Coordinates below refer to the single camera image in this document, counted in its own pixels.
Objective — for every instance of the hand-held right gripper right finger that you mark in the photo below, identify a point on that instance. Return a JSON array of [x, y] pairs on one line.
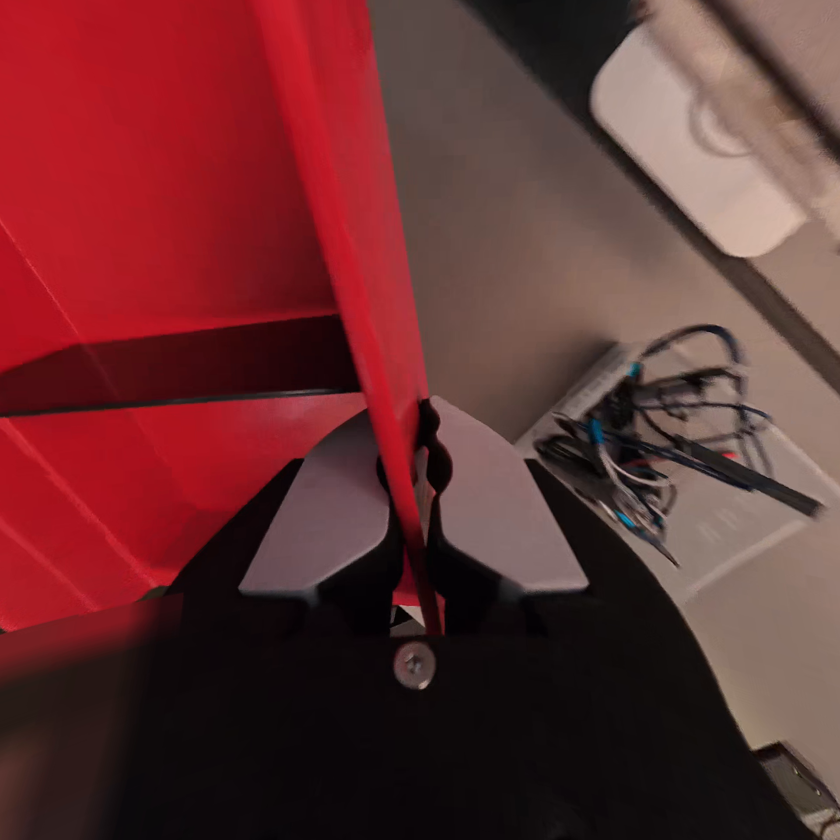
[[499, 518]]

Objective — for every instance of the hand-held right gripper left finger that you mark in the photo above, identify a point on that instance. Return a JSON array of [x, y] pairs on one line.
[[328, 518]]

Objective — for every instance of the clear plastic bin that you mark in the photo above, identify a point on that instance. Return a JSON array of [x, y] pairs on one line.
[[722, 544]]

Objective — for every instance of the red plastic bin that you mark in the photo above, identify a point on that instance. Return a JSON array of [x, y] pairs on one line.
[[164, 164]]

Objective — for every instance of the dark grey box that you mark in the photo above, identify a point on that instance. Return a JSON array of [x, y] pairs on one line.
[[800, 787]]

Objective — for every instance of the white monitor stand base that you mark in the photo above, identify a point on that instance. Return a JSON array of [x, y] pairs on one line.
[[656, 131]]

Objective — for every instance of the black desk mat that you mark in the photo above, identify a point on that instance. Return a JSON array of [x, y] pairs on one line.
[[544, 39]]

